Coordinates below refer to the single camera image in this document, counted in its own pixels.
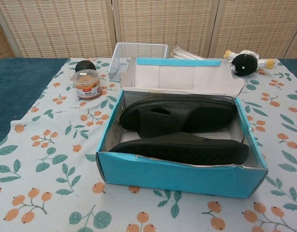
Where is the white and teal shoebox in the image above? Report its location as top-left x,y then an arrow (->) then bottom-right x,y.
95,57 -> 269,194

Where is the clear plastic snack jar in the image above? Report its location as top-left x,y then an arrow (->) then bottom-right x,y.
73,69 -> 102,100

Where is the floral leaf print tablecloth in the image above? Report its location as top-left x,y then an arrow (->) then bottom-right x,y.
0,57 -> 297,232

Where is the clear plastic tubes bundle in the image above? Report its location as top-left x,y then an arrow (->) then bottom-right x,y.
169,45 -> 213,61

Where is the astronaut plush toy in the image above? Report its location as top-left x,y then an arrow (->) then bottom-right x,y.
223,49 -> 275,77

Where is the black round lump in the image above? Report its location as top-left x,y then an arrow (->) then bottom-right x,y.
75,60 -> 96,73

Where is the woven bamboo folding screen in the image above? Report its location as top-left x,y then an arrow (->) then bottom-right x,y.
0,0 -> 297,61

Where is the black shoe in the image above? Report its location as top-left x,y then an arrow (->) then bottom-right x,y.
109,136 -> 250,176
119,98 -> 237,136

